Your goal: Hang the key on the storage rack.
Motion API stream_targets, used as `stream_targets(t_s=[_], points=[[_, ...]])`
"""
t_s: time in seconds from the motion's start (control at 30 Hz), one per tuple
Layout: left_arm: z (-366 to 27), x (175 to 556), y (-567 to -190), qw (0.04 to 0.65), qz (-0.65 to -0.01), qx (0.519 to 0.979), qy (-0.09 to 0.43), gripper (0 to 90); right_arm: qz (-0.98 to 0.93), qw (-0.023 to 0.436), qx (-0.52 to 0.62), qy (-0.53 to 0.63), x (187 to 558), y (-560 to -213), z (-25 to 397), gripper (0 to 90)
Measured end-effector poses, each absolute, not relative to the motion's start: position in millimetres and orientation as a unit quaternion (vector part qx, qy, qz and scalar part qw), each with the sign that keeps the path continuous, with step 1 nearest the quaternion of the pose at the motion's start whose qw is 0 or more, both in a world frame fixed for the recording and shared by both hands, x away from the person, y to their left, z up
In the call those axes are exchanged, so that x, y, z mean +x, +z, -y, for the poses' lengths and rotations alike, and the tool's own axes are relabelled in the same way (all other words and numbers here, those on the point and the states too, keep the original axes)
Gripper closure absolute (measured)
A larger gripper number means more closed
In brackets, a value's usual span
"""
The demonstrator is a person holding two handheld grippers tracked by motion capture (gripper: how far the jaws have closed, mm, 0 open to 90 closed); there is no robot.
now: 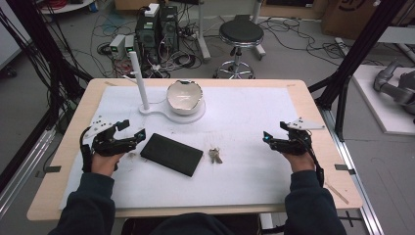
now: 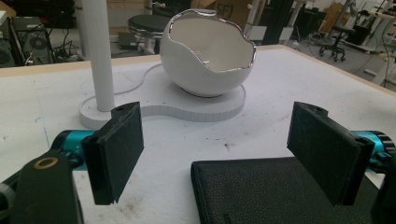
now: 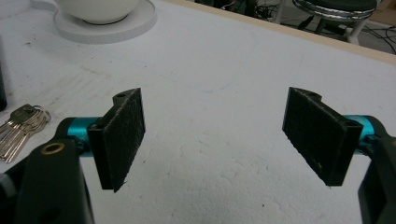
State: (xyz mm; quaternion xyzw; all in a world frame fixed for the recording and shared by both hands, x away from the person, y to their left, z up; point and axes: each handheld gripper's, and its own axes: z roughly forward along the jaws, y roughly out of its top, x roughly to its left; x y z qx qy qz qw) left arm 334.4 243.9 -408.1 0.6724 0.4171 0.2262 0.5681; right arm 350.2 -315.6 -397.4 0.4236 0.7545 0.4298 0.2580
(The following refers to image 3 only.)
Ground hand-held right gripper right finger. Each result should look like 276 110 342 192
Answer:
281 86 387 188

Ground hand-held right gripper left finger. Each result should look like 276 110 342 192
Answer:
55 87 147 193

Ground white round tray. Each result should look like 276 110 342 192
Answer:
29 0 158 45

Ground bunch of silver keys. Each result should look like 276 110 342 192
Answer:
0 104 52 164

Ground chrome stool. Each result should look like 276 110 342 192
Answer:
291 0 378 45

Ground white bowl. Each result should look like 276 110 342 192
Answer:
53 0 141 25

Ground black cables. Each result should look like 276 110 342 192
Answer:
361 25 396 54

